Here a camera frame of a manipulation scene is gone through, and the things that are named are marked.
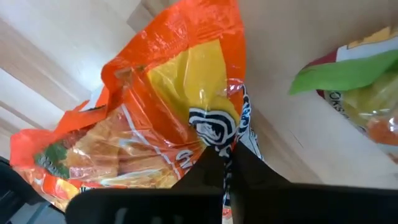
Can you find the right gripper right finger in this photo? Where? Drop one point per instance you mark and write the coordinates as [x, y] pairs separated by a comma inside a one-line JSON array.
[[248, 168]]

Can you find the orange Maruchan ramen pack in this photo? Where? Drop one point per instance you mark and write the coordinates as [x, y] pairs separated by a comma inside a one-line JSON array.
[[174, 62]]

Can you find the green pink Maruchan ramen pack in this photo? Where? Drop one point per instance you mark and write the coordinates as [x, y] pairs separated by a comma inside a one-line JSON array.
[[357, 71]]

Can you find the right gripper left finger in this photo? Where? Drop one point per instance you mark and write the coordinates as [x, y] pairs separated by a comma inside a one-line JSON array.
[[208, 171]]

